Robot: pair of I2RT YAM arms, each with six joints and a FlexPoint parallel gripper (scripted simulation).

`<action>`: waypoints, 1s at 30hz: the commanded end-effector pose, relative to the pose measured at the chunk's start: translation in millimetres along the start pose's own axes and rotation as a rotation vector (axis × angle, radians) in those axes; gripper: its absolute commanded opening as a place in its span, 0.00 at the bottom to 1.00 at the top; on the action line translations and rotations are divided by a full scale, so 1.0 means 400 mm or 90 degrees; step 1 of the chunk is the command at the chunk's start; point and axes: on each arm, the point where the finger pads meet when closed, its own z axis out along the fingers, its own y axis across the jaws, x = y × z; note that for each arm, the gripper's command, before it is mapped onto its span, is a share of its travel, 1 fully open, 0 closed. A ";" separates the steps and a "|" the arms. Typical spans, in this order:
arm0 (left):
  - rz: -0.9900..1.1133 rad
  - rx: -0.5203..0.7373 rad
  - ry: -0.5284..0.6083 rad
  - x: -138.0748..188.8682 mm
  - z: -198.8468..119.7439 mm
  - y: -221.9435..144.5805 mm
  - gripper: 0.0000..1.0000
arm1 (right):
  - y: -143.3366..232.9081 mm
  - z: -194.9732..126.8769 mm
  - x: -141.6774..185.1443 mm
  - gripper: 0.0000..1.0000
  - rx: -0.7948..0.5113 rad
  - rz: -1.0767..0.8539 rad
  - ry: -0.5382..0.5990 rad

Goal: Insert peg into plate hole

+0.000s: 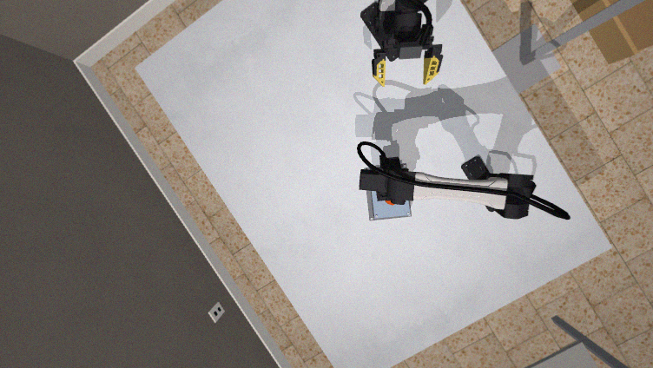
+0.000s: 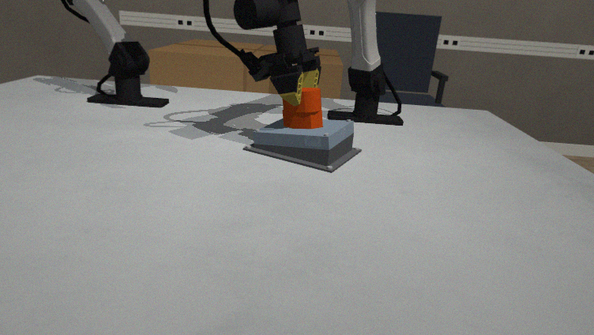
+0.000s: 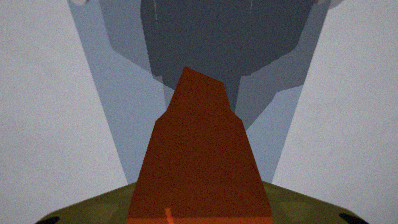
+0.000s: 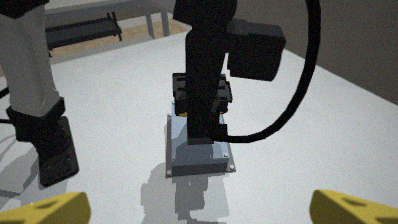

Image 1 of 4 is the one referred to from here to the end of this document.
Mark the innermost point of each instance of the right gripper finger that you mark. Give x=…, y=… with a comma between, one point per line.
x=383, y=72
x=430, y=66

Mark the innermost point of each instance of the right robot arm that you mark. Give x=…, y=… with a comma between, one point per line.
x=409, y=46

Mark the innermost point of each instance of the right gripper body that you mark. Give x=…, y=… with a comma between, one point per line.
x=409, y=23

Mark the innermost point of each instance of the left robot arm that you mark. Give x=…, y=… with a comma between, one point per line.
x=481, y=187

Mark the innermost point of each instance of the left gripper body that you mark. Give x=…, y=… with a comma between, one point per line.
x=382, y=196

